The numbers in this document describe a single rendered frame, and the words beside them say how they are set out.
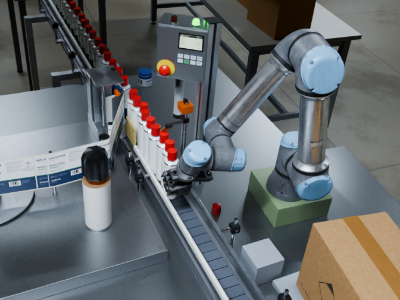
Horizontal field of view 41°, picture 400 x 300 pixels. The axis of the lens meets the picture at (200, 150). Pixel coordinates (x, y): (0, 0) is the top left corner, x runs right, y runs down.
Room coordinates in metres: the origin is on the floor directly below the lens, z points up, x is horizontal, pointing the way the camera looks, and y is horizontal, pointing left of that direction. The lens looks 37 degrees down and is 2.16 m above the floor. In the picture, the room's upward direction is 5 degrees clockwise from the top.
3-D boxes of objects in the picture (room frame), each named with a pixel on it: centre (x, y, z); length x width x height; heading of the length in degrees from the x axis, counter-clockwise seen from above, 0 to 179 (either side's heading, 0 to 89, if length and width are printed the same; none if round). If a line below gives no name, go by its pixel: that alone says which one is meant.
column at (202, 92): (1.57, 0.00, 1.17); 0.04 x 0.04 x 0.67; 28
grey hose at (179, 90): (1.66, 0.09, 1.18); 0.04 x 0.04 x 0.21
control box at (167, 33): (1.60, 0.08, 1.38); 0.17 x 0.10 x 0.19; 83
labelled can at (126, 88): (1.90, 0.34, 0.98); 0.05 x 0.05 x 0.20
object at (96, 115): (1.80, 0.39, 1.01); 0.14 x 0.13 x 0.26; 28
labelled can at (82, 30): (2.42, 0.62, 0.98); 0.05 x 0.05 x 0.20
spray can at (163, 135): (1.53, 0.13, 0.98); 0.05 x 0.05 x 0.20
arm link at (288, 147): (1.48, -0.33, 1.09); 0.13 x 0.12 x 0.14; 15
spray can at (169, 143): (1.48, 0.11, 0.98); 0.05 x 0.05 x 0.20
